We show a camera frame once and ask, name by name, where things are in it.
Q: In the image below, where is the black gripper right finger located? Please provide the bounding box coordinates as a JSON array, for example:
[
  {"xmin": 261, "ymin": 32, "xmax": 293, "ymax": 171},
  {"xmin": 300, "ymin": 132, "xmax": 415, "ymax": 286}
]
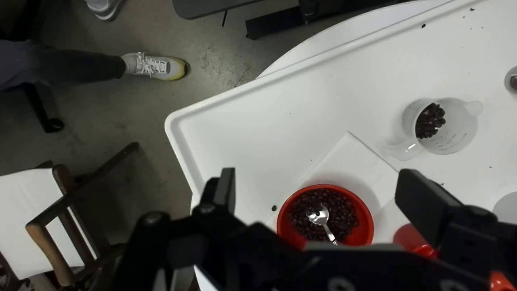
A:
[{"xmin": 394, "ymin": 168, "xmax": 500, "ymax": 252}]

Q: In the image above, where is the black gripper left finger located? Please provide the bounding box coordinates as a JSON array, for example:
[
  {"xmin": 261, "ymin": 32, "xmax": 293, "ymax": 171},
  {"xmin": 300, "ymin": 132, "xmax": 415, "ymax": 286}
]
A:
[{"xmin": 198, "ymin": 166, "xmax": 239, "ymax": 216}]

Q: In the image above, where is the clear plastic measuring jug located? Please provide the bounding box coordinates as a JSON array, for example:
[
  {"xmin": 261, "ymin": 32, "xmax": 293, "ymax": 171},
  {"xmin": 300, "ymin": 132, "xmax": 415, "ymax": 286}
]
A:
[{"xmin": 386, "ymin": 97, "xmax": 483, "ymax": 161}]

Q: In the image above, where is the coffee beans heap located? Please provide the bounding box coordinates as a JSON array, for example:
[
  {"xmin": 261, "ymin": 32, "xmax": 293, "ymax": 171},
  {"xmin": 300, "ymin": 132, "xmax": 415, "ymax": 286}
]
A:
[
  {"xmin": 413, "ymin": 102, "xmax": 449, "ymax": 140},
  {"xmin": 289, "ymin": 189, "xmax": 361, "ymax": 242}
]

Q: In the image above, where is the red cup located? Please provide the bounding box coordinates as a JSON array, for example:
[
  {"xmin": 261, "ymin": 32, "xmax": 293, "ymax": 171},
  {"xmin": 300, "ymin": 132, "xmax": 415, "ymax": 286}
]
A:
[{"xmin": 392, "ymin": 223, "xmax": 439, "ymax": 260}]

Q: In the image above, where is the red bowl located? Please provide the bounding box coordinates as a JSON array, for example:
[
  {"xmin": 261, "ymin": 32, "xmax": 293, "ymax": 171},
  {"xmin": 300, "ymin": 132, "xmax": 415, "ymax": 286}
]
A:
[{"xmin": 274, "ymin": 182, "xmax": 376, "ymax": 250}]

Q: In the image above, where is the white plastic tray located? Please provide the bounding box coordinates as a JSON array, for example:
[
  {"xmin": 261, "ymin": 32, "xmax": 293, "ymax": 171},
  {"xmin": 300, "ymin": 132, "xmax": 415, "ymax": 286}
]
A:
[{"xmin": 163, "ymin": 0, "xmax": 517, "ymax": 291}]

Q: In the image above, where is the white paper napkin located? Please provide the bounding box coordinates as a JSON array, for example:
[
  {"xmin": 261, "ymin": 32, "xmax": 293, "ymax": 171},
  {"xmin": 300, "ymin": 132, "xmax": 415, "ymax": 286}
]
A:
[{"xmin": 297, "ymin": 131, "xmax": 411, "ymax": 239}]

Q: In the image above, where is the small spoon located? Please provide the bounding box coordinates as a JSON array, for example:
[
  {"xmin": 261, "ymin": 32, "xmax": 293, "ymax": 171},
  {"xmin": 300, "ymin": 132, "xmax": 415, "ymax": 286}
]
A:
[{"xmin": 305, "ymin": 207, "xmax": 339, "ymax": 245}]

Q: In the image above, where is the white yellow sneaker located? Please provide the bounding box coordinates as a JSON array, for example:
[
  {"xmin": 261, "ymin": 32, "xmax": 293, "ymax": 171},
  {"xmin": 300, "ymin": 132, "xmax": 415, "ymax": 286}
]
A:
[{"xmin": 119, "ymin": 50, "xmax": 190, "ymax": 82}]

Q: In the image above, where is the small grey round cup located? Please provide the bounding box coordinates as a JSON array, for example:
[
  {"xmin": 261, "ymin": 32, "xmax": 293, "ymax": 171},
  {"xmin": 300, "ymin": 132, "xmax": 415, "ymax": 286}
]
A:
[{"xmin": 504, "ymin": 64, "xmax": 517, "ymax": 93}]

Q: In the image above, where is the brown wooden chair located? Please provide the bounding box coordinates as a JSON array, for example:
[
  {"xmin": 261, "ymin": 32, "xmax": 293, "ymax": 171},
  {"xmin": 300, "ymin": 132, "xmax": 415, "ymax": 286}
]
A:
[{"xmin": 24, "ymin": 140, "xmax": 163, "ymax": 291}]

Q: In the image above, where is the dark grey box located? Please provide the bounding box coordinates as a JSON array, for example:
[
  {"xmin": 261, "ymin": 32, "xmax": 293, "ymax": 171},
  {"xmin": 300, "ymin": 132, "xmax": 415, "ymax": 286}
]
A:
[{"xmin": 171, "ymin": 0, "xmax": 264, "ymax": 21}]

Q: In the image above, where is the black office chair base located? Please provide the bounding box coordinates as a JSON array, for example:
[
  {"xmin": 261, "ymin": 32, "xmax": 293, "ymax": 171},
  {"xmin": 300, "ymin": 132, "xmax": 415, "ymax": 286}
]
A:
[{"xmin": 17, "ymin": 79, "xmax": 66, "ymax": 134}]

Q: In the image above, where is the seated person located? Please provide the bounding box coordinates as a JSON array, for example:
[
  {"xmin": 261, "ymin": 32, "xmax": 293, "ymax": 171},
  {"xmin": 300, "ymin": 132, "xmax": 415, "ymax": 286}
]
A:
[{"xmin": 0, "ymin": 37, "xmax": 129, "ymax": 90}]

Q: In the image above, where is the white plastic object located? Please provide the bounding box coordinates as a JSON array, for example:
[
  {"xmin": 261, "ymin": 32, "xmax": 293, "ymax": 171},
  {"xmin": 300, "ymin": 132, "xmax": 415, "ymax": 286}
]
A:
[{"xmin": 82, "ymin": 0, "xmax": 127, "ymax": 22}]

